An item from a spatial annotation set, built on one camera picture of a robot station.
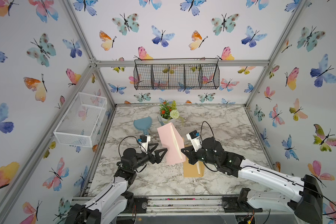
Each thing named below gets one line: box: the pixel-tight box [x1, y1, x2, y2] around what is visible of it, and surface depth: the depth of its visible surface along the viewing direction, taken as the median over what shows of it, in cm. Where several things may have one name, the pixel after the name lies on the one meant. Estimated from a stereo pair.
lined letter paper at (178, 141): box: [170, 127, 186, 159], surface depth 74 cm
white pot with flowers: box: [158, 99, 184, 126], surface depth 98 cm
